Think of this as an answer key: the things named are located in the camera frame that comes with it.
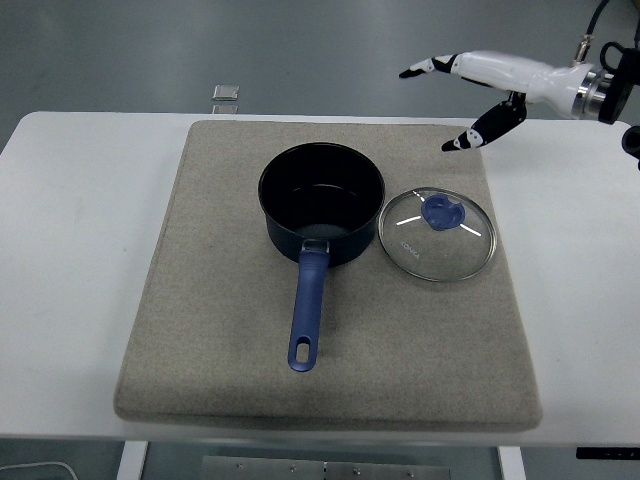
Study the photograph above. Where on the white table leg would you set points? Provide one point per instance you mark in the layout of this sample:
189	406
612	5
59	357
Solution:
512	465
132	462

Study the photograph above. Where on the grey metal plate with screws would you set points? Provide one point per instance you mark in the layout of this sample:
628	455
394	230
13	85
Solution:
250	470

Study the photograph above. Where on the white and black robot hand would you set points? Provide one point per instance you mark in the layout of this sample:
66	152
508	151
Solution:
500	70

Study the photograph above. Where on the glass pot lid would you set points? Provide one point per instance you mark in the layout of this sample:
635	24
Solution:
440	212

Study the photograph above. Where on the beige fabric mat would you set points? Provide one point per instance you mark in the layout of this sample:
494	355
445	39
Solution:
200	300

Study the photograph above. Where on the black table control panel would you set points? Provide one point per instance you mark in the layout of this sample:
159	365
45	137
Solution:
607	453

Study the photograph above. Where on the metal floor socket plate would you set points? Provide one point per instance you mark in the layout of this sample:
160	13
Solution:
226	93
225	109

